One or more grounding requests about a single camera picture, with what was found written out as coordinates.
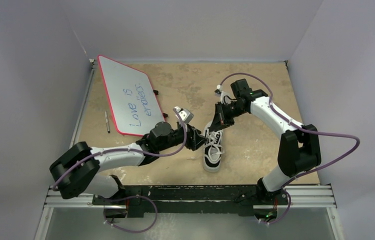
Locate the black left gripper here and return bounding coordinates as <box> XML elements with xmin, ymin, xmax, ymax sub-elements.
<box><xmin>157</xmin><ymin>122</ymin><xmax>208</xmax><ymax>152</ymax></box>

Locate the white shoelace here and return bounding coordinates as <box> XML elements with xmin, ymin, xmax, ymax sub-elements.
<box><xmin>204</xmin><ymin>128</ymin><xmax>224</xmax><ymax>164</ymax></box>

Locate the black and white sneaker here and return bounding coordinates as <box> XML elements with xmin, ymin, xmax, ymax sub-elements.
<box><xmin>202</xmin><ymin>121</ymin><xmax>225</xmax><ymax>173</ymax></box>

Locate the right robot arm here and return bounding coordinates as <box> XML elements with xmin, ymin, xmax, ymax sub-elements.
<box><xmin>209</xmin><ymin>79</ymin><xmax>322</xmax><ymax>204</ymax></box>

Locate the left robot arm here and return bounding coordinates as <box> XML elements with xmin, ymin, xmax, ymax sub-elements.
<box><xmin>49</xmin><ymin>121</ymin><xmax>207</xmax><ymax>205</ymax></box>

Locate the pink-framed whiteboard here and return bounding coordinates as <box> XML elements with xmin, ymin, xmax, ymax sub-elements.
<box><xmin>97</xmin><ymin>55</ymin><xmax>165</xmax><ymax>136</ymax></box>

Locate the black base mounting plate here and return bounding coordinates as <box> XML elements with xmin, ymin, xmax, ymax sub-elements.
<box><xmin>92</xmin><ymin>184</ymin><xmax>289</xmax><ymax>220</ymax></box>

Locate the grey marker pen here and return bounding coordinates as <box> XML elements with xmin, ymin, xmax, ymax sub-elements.
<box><xmin>104</xmin><ymin>111</ymin><xmax>111</xmax><ymax>134</ymax></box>

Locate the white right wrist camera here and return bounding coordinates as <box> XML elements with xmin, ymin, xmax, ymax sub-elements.
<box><xmin>214</xmin><ymin>84</ymin><xmax>232</xmax><ymax>105</ymax></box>

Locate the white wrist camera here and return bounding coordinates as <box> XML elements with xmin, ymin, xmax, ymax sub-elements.
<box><xmin>173</xmin><ymin>106</ymin><xmax>194</xmax><ymax>124</ymax></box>
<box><xmin>214</xmin><ymin>84</ymin><xmax>232</xmax><ymax>105</ymax></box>

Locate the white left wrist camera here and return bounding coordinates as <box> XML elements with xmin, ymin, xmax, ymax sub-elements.
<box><xmin>173</xmin><ymin>106</ymin><xmax>194</xmax><ymax>124</ymax></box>

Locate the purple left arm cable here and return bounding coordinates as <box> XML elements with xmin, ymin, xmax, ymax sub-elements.
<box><xmin>50</xmin><ymin>110</ymin><xmax>188</xmax><ymax>233</ymax></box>

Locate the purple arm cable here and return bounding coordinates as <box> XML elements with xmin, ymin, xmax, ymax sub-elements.
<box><xmin>218</xmin><ymin>72</ymin><xmax>361</xmax><ymax>226</ymax></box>
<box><xmin>50</xmin><ymin>110</ymin><xmax>188</xmax><ymax>233</ymax></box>

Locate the aluminium frame rail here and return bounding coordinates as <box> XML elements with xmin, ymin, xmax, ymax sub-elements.
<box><xmin>44</xmin><ymin>185</ymin><xmax>337</xmax><ymax>208</ymax></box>

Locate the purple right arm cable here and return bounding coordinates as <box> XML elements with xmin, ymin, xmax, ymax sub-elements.
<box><xmin>218</xmin><ymin>72</ymin><xmax>361</xmax><ymax>226</ymax></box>

